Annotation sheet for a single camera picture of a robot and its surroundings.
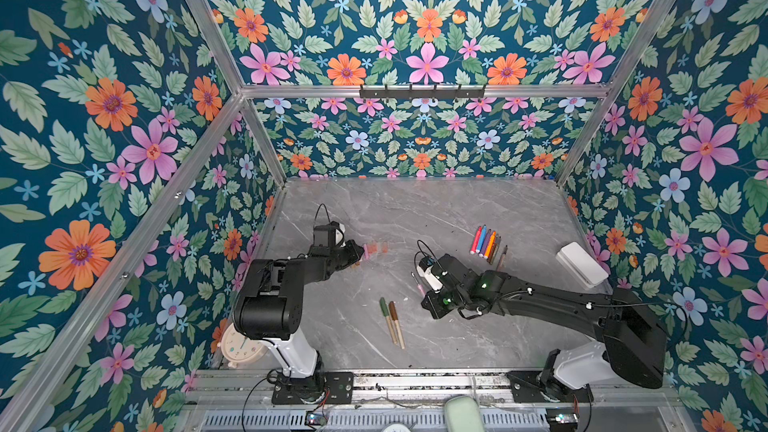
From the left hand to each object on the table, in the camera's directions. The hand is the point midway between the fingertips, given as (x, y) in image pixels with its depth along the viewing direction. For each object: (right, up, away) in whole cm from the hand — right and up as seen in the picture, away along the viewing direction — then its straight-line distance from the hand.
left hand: (366, 241), depth 95 cm
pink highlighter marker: (+37, 0, +6) cm, 37 cm away
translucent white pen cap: (+6, -3, +5) cm, 8 cm away
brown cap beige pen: (+9, -21, -9) cm, 25 cm away
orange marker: (+42, -2, +5) cm, 42 cm away
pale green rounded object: (+26, -37, -26) cm, 53 cm away
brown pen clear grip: (+43, -3, +3) cm, 43 cm away
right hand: (+17, -15, -15) cm, 27 cm away
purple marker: (+40, -1, +6) cm, 41 cm away
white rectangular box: (+69, -9, -6) cm, 70 cm away
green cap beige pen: (+7, -19, -9) cm, 22 cm away
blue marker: (+39, 0, +6) cm, 39 cm away
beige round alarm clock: (-32, -26, -17) cm, 45 cm away
